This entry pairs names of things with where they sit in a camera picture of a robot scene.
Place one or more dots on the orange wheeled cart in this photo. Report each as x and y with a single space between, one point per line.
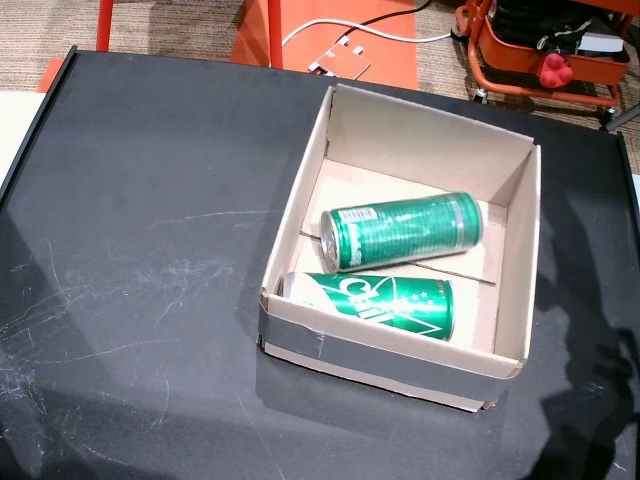
525 60

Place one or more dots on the orange flat panel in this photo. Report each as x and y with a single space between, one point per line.
50 77

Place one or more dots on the orange plate grey clips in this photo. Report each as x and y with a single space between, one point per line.
345 62

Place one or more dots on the black bag in cart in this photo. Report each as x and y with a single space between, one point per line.
530 20

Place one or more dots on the red rubber object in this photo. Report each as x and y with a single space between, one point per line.
555 72

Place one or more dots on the orange metal frame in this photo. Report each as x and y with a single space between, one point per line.
390 60

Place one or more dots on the white box in cart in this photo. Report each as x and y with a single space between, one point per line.
600 44

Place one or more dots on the green cider can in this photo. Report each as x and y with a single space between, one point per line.
405 232
390 305

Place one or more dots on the open cardboard box grey tape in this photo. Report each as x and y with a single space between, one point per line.
380 360

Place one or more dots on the grey metal stand leg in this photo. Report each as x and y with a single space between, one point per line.
625 117

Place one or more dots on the red metal frame leg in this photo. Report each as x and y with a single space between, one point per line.
105 25
275 32

